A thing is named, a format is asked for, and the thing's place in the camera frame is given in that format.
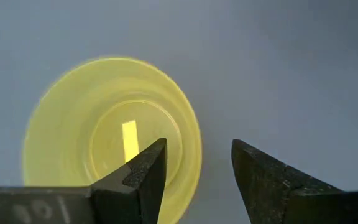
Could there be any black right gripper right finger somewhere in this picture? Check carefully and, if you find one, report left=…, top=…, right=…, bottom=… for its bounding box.
left=231, top=139, right=344, bottom=224

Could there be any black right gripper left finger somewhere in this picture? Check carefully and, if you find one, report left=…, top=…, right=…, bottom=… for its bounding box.
left=89, top=138, right=168, bottom=224

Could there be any yellow plastic bowl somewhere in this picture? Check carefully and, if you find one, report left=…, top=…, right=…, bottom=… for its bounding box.
left=22, top=57, right=203, bottom=224

